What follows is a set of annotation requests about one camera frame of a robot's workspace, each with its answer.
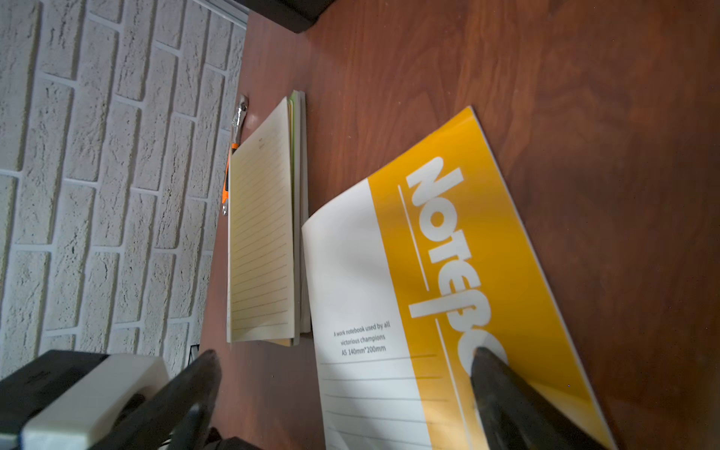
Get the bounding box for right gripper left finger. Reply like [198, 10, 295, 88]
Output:
[93, 350, 222, 449]

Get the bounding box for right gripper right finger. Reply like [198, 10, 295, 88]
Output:
[471, 347, 603, 449]

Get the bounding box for yellow cover notebook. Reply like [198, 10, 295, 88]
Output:
[222, 91, 311, 347]
[302, 108, 616, 449]

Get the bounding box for black plastic toolbox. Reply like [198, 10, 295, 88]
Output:
[237, 0, 334, 34]

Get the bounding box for orange handled adjustable wrench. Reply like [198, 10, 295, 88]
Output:
[220, 94, 249, 216]

